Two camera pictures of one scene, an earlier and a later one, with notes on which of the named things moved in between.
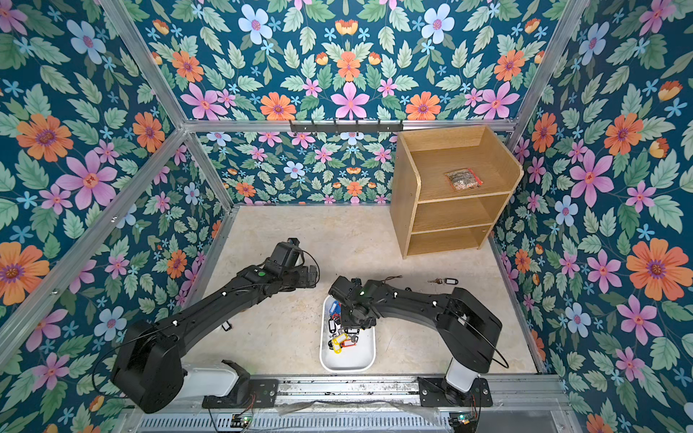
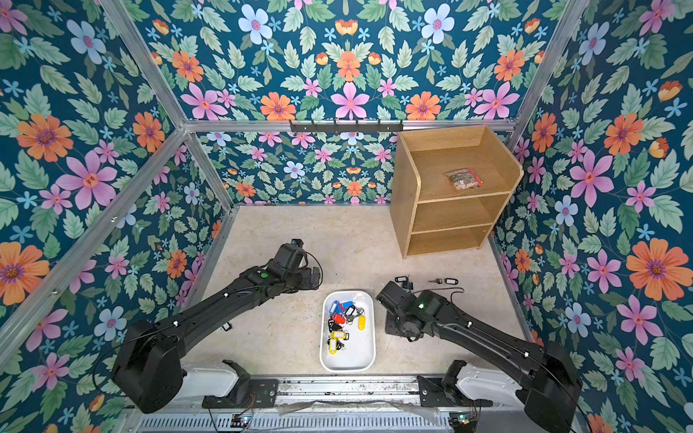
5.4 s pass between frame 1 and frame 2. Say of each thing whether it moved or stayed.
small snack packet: stayed
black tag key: stayed
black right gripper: moved
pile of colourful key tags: moved
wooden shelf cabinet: stayed
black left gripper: stayed
